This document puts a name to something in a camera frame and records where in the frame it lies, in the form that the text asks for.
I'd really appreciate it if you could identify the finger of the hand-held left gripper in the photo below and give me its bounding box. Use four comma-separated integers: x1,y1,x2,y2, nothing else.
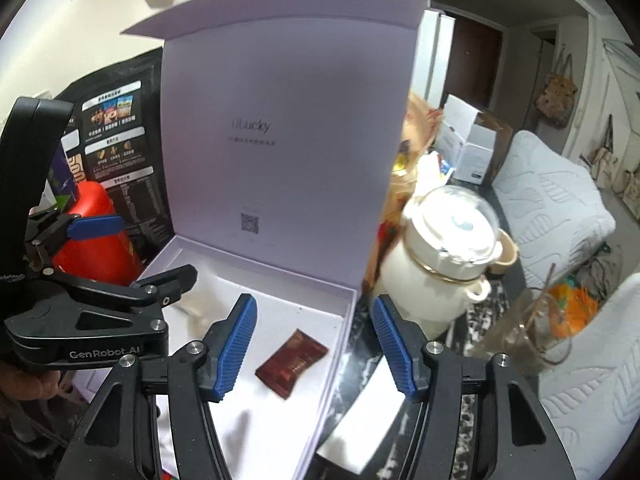
25,212,127,271
50,263,199,311

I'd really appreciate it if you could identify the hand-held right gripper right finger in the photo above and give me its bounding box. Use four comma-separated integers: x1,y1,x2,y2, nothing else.
371,294,581,480

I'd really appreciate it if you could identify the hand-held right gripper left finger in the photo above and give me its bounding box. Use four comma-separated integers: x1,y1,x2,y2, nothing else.
55,293,258,480

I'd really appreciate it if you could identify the brown candy packet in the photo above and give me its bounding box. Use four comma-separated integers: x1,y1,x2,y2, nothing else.
255,328,331,402

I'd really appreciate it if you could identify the lavender gift box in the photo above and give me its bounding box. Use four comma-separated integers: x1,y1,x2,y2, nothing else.
120,0,434,478

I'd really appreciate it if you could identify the person's left hand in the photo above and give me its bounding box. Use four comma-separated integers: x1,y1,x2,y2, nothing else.
0,360,66,403

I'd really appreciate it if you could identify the red bottle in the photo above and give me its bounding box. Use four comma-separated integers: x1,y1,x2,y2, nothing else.
50,180,147,287

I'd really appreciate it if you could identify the black printed bag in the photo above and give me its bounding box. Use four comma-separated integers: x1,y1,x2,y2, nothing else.
52,49,175,272

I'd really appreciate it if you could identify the white lidded ceramic pot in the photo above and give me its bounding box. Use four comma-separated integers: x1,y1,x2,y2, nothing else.
379,184,504,337

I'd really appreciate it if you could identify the white paper packet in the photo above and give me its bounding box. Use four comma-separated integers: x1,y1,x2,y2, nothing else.
316,374,432,467

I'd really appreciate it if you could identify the clear glass cup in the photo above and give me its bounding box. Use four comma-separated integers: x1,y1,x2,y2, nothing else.
469,286,577,377

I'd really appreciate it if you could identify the white foam board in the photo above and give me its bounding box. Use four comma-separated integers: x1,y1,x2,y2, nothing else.
0,0,167,98

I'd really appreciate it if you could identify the beige ceramic cup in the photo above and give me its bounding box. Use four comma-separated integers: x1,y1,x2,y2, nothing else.
486,230,522,277

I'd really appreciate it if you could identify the white quilted chair cover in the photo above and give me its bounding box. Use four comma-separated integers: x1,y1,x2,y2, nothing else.
536,272,640,480
491,130,617,287

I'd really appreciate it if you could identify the white cardboard box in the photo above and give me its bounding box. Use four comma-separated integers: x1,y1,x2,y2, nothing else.
434,94,502,184

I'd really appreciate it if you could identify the brown cardboard box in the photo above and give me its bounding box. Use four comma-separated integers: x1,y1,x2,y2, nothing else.
474,109,516,173

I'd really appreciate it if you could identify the white printed tote bag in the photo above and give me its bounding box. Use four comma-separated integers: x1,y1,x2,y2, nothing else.
586,115,617,188

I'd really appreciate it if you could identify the white refrigerator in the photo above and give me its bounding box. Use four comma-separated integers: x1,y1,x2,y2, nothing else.
407,7,457,109

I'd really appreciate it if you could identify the brown tote bag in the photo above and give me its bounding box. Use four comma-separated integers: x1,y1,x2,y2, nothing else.
534,72,579,129

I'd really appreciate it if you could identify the dark brown door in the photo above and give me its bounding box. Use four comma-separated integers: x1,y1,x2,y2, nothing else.
444,10,504,112

